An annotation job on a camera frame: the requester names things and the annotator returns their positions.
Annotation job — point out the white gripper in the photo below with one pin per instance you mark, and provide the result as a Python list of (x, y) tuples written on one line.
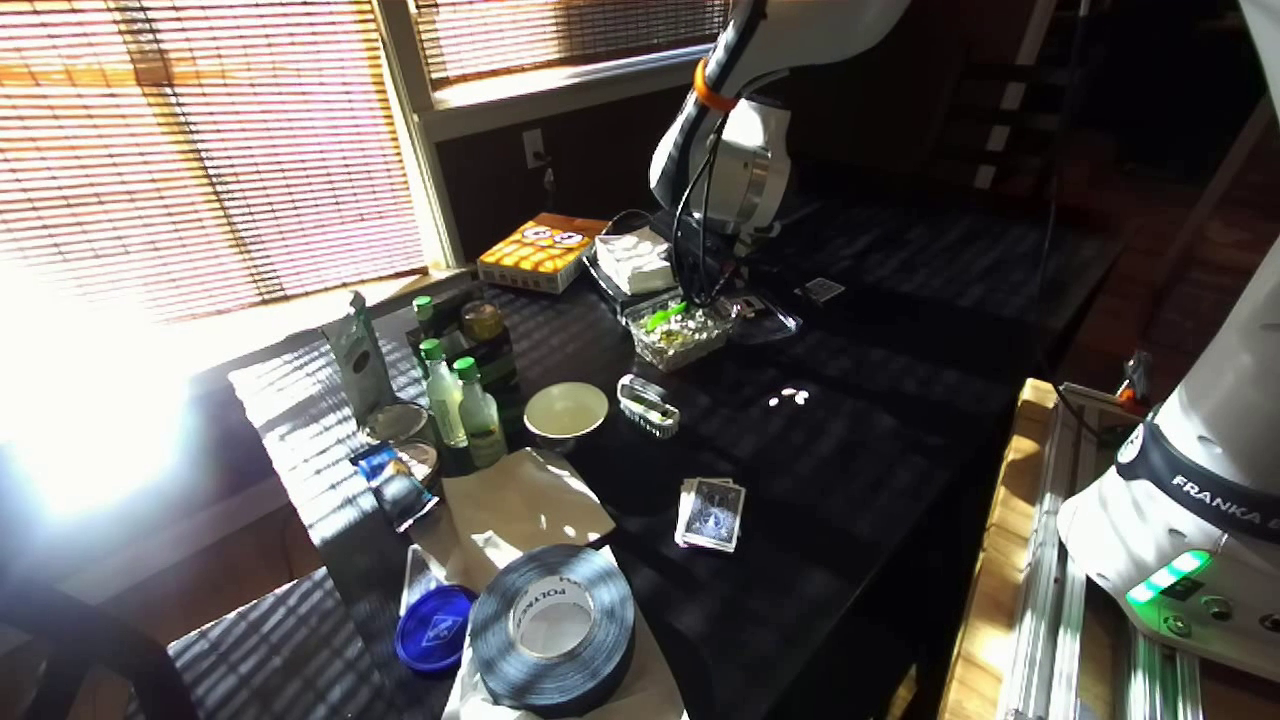
[(747, 177)]

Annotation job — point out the green plastic spoon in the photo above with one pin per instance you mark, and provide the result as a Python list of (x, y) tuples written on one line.
[(667, 319)]

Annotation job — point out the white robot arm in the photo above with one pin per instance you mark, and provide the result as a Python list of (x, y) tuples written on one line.
[(1183, 530)]

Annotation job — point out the white box on scale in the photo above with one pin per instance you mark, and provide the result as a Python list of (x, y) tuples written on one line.
[(635, 263)]

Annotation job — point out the yellow cardboard box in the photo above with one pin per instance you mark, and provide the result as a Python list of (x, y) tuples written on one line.
[(543, 254)]

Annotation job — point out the white pills on table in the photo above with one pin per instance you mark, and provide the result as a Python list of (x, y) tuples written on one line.
[(790, 398)]

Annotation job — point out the clear plastic case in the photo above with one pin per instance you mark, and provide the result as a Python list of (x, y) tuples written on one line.
[(645, 406)]

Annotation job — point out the dark jar yellow lid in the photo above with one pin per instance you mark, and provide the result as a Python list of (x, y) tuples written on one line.
[(491, 344)]

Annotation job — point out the deck of playing cards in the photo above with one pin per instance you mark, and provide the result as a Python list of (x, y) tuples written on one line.
[(710, 512)]

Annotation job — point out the green cap bottle right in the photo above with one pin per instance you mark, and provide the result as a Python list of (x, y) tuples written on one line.
[(440, 394)]

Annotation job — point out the green cap bottle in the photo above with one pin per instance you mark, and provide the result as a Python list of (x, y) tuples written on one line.
[(480, 414), (440, 394)]

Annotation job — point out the green cap bottle left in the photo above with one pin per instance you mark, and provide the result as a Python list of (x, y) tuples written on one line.
[(480, 414)]

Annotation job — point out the brown paper envelope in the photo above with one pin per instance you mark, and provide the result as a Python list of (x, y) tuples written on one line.
[(518, 505)]

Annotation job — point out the small blue packet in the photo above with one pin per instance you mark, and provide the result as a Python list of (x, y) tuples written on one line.
[(395, 485)]

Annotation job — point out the blue plastic lid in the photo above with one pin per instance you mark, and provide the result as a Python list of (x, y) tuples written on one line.
[(428, 635)]

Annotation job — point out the bamboo window blind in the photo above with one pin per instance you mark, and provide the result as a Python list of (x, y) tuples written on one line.
[(197, 156)]

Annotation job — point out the black wooden chair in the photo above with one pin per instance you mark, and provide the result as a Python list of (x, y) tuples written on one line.
[(89, 636)]

